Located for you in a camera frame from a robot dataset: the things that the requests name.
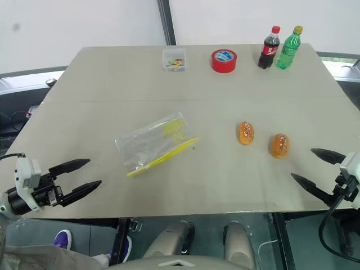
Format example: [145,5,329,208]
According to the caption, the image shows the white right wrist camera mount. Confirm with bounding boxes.
[339,151,360,210]

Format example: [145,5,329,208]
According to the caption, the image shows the red tape roll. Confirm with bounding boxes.
[210,48,238,74]

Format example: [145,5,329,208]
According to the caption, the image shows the beige robot torso front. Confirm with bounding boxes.
[112,254,254,270]

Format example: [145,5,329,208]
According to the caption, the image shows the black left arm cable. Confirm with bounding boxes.
[0,152,26,161]

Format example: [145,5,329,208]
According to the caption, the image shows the grey fabric trousers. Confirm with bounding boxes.
[0,244,109,270]

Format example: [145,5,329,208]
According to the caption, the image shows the cola bottle red cap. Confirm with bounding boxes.
[258,25,281,70]

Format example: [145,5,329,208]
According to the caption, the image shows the purple shoe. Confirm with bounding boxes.
[53,229,73,251]
[110,235,133,265]

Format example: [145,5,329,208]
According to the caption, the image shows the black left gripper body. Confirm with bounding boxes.
[31,172,66,208]

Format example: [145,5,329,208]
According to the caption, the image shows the green bottle yellow cap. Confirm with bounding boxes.
[275,25,304,70]

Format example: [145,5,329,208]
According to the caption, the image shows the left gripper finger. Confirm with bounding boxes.
[48,158,92,181]
[57,180,102,208]

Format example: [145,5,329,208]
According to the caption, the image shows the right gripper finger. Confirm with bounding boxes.
[310,148,347,165]
[290,173,338,209]

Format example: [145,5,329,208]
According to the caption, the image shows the black table leg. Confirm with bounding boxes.
[274,212,296,270]
[108,218,133,267]

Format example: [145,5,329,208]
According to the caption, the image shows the orange seeded bread roll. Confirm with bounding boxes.
[271,133,291,160]
[237,121,256,146]

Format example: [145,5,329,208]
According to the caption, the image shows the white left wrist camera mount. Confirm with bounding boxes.
[13,155,43,212]

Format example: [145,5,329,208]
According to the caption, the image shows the beige rounded robot leg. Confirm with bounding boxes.
[223,221,255,269]
[142,220,196,261]

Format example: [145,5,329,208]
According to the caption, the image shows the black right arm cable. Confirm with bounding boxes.
[319,192,360,265]

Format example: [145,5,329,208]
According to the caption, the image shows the clear yellow zipper bag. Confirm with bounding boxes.
[114,111,200,178]

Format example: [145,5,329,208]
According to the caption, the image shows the clear plastic box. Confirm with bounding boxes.
[161,48,187,73]

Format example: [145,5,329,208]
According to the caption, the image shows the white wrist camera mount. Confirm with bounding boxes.
[339,151,360,210]
[13,155,43,212]

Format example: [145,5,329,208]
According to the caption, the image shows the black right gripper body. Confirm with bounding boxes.
[332,172,360,203]

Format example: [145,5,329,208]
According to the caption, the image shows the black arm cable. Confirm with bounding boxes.
[319,192,360,265]
[0,152,26,161]

